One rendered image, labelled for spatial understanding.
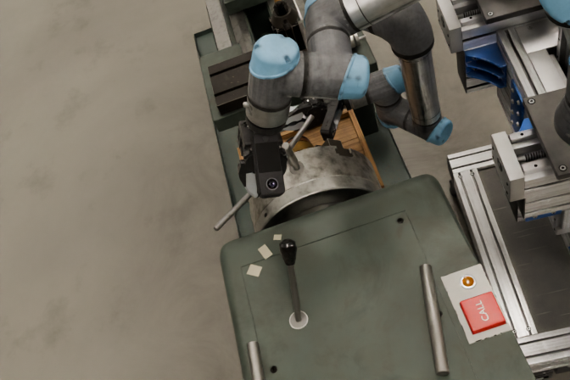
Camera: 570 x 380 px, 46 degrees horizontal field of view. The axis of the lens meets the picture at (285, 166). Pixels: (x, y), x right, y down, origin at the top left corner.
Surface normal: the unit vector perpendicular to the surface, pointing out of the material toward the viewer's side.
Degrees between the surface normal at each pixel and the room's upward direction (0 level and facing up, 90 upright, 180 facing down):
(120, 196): 0
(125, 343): 0
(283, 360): 0
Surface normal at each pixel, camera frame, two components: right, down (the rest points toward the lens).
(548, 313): -0.26, -0.57
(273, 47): 0.12, -0.65
